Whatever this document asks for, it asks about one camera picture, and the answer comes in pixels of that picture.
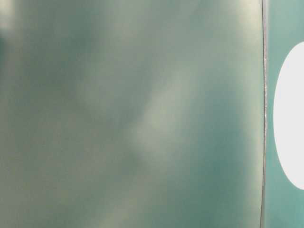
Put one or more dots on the large white bowl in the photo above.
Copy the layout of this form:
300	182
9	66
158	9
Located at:
288	116

